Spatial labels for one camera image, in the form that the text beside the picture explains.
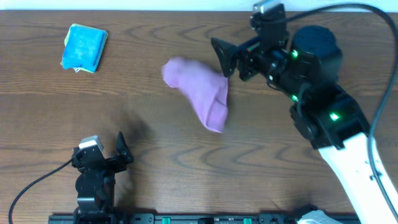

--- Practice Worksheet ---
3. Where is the purple microfiber cloth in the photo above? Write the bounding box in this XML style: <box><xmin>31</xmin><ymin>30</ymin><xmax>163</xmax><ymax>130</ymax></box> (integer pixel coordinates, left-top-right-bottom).
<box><xmin>162</xmin><ymin>57</ymin><xmax>228</xmax><ymax>133</ymax></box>

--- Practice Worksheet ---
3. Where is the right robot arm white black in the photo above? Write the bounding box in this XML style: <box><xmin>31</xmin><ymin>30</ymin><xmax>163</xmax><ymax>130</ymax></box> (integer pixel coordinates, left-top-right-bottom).
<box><xmin>211</xmin><ymin>25</ymin><xmax>397</xmax><ymax>223</ymax></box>

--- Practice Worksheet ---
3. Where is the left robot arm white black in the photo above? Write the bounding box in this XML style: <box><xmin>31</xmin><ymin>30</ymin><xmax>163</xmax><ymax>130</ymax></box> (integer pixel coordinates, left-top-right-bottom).
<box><xmin>72</xmin><ymin>132</ymin><xmax>134</xmax><ymax>215</ymax></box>

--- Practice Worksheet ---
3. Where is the blue folded cloth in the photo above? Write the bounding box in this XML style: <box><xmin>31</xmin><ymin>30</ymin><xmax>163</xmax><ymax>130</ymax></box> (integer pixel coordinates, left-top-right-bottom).
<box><xmin>61</xmin><ymin>24</ymin><xmax>107</xmax><ymax>70</ymax></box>

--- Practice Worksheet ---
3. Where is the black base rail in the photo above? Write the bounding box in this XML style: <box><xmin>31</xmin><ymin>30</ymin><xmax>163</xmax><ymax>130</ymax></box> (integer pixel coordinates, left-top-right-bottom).
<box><xmin>48</xmin><ymin>212</ymin><xmax>363</xmax><ymax>224</ymax></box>

